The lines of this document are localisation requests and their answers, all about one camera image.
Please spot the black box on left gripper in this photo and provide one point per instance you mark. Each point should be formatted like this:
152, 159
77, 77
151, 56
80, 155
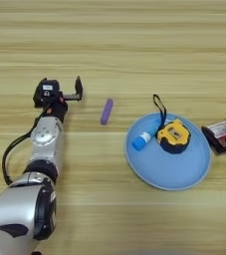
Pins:
47, 89

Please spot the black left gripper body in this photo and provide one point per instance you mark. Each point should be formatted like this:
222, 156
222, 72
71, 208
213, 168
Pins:
57, 109

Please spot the red white card box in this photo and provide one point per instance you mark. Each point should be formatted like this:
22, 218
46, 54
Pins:
219, 128

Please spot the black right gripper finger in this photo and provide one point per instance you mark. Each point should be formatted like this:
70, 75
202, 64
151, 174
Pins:
219, 144

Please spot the yellow black tape measure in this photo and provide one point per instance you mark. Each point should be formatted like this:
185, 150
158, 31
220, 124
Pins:
174, 136

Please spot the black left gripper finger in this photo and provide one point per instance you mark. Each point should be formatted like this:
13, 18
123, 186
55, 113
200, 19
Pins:
78, 89

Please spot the blue glue stick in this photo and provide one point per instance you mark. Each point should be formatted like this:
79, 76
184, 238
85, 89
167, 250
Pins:
143, 138

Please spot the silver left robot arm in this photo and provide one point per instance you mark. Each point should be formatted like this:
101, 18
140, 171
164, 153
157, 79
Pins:
45, 142

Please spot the blue round plate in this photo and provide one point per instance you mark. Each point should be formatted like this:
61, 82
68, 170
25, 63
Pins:
171, 166

